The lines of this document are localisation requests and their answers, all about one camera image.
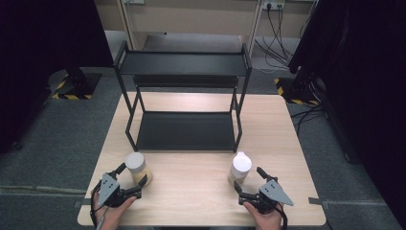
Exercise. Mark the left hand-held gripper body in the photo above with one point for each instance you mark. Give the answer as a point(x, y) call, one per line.
point(108, 190)

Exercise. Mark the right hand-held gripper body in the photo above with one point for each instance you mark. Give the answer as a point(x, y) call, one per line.
point(273, 193)

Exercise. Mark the jar with yellow powder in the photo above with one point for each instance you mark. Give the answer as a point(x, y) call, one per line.
point(138, 166)

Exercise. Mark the jar with white spout lid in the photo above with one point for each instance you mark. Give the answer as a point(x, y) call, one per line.
point(241, 166)

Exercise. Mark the black two-tier metal rack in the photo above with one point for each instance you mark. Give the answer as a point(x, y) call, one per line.
point(185, 131)

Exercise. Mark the person's left hand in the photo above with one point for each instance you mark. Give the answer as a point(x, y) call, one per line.
point(110, 217)

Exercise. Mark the person's right hand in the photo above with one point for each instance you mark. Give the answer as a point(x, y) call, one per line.
point(266, 222)

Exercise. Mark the grey floor tape strip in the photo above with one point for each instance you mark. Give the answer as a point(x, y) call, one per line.
point(81, 203)
point(317, 202)

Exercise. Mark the black stand base striped tape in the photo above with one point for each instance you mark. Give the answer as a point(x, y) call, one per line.
point(295, 92)
point(81, 84)

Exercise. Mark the dark curtain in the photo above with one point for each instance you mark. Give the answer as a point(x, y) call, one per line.
point(44, 64)
point(367, 80)

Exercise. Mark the white desk frame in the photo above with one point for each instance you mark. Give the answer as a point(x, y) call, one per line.
point(191, 19)

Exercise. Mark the white wall socket strip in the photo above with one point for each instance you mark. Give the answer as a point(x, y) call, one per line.
point(274, 4)

